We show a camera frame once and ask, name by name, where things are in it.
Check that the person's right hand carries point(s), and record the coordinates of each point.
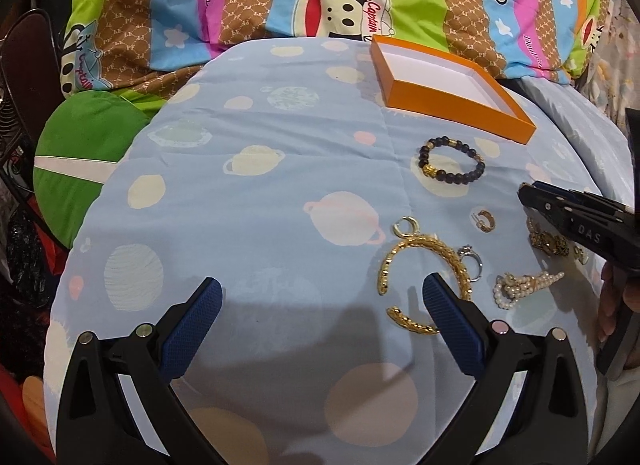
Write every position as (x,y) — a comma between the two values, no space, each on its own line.
(611,297)

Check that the dark chair back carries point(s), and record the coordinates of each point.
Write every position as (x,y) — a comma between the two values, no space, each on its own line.
(30,92)

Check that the gold chain pendant charm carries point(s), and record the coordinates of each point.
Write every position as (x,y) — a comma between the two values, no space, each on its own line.
(550,244)

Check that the colourful monkey cartoon blanket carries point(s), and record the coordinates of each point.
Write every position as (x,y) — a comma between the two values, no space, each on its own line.
(147,49)

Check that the gold twisted bangle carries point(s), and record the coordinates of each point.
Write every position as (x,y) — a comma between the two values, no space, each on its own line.
(442,250)

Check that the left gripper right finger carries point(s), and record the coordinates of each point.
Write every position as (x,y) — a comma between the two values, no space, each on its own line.
(549,424)

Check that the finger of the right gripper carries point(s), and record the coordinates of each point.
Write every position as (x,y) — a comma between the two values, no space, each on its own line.
(586,199)
(570,218)

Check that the orange jewelry box tray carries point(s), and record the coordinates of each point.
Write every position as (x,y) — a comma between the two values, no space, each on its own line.
(425,80)

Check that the pale blue pillow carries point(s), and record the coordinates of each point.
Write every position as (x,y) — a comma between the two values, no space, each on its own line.
(600,144)

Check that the grey floral bedsheet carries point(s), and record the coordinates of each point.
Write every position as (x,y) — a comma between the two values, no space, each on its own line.
(612,78)

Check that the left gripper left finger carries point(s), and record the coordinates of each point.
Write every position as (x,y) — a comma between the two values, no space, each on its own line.
(117,405)

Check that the green cushion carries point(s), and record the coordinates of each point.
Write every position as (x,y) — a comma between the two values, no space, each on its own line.
(79,148)

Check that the gold hoop earring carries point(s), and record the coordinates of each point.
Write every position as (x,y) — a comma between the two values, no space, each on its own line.
(406,227)
(483,220)

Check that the small gold ring charm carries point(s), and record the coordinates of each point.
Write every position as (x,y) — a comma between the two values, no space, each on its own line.
(580,255)

